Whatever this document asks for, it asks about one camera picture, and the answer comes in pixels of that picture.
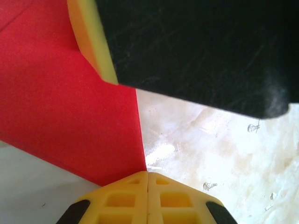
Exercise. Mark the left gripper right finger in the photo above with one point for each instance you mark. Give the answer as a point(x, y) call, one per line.
point(155, 189)

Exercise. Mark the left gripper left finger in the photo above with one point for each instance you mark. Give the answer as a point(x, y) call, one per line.
point(140, 186)

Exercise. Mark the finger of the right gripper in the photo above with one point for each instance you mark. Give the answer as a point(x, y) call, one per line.
point(198, 51)

